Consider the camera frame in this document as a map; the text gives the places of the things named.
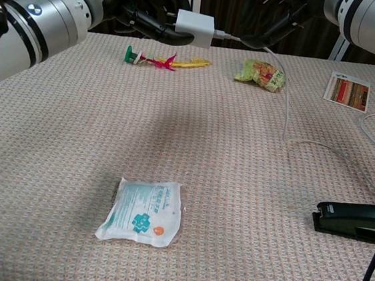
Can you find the black stapler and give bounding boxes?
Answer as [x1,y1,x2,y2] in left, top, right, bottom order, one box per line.
[309,198,375,247]

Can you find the beige woven tablecloth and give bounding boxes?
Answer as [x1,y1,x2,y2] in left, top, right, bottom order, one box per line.
[0,21,375,281]

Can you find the green snack packet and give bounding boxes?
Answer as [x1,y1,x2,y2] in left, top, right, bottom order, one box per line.
[233,56,289,94]

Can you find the feather shuttlecock with green base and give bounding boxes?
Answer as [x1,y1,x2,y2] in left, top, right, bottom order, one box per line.
[123,45,214,77]

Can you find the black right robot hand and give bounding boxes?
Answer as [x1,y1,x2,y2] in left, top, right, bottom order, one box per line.
[236,0,328,57]

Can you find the white charger with cable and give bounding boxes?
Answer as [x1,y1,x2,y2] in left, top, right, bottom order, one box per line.
[198,29,375,204]

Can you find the white metal frame post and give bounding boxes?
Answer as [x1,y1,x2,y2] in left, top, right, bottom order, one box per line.
[328,34,351,62]

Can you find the white medical gauze packet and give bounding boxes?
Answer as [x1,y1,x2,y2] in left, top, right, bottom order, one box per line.
[93,174,190,250]

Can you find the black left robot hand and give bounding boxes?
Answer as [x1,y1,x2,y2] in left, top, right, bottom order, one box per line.
[118,0,199,49]

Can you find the white power adapter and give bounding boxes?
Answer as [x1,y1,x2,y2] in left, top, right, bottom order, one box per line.
[173,9,218,49]

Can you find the striped picture card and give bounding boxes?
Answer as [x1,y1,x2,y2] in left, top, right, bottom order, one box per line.
[322,69,373,114]

